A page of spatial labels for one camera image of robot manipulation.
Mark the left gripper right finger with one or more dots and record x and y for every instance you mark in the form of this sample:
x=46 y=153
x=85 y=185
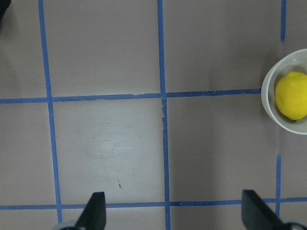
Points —
x=255 y=213

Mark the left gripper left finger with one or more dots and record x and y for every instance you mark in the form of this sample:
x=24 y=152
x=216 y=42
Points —
x=93 y=216

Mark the white ceramic bowl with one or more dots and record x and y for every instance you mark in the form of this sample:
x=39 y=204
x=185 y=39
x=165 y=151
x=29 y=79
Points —
x=296 y=61

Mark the yellow lemon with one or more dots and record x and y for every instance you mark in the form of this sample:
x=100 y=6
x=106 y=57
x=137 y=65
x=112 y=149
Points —
x=291 y=95

